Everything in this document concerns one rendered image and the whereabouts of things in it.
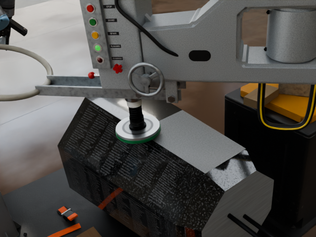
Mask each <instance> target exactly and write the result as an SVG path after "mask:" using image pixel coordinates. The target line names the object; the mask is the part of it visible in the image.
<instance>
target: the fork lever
mask: <svg viewBox="0 0 316 237"><path fill-rule="evenodd" d="M47 79H50V80H51V84H50V86H48V85H35V89H38V90H39V94H38V95H47V96H72V97H97V98H122V99H148V100H166V89H163V90H162V91H161V92H160V93H159V94H158V95H156V96H154V97H143V96H140V95H138V94H137V93H135V92H134V91H133V90H116V89H102V86H101V81H100V77H95V78H94V79H90V78H89V77H88V76H72V75H47ZM159 85H160V81H152V82H151V84H150V87H149V88H150V93H152V92H154V91H156V90H157V89H158V88H159ZM177 89H178V100H179V101H181V100H182V92H181V89H186V82H185V81H177ZM168 101H169V102H171V103H173V102H175V97H174V96H172V95H170V96H168Z"/></svg>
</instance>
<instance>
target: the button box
mask: <svg viewBox="0 0 316 237"><path fill-rule="evenodd" d="M79 1H80V6H81V11H82V16H83V21H84V26H85V30H86V35H87V41H88V46H89V51H90V56H91V61H92V66H93V69H111V68H112V62H111V54H110V48H109V43H108V37H107V31H106V26H105V20H104V14H103V7H102V1H101V0H79ZM89 3H91V4H93V5H94V7H95V11H94V13H88V12H87V10H86V5H87V4H89ZM91 17H94V18H95V19H96V20H97V26H95V27H92V26H91V25H90V24H89V22H88V21H89V18H91ZM92 31H97V32H99V34H100V38H99V39H97V40H95V39H93V38H92V36H91V32H92ZM96 43H98V44H100V45H101V46H102V51H101V52H96V51H95V50H94V44H96ZM97 56H102V57H103V58H104V63H103V64H98V63H97V61H96V57H97Z"/></svg>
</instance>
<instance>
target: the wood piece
mask: <svg viewBox="0 0 316 237"><path fill-rule="evenodd" d="M257 95H258V88H256V89H255V90H253V91H252V92H250V93H249V94H247V95H246V96H244V105H246V106H249V107H252V108H255V109H257ZM278 95H279V88H277V87H273V86H270V85H266V89H265V104H264V105H266V104H268V103H269V102H271V101H272V100H274V99H275V98H276V97H278Z"/></svg>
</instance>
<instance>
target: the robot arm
mask: <svg viewBox="0 0 316 237"><path fill-rule="evenodd" d="M14 14H15V0H0V44H7V45H9V38H10V33H11V28H12V29H14V30H15V31H17V32H18V33H20V34H21V35H23V36H25V35H26V34H27V32H28V30H27V29H26V28H24V27H23V26H21V25H20V24H19V23H17V22H16V21H14V20H13V19H12V16H14Z"/></svg>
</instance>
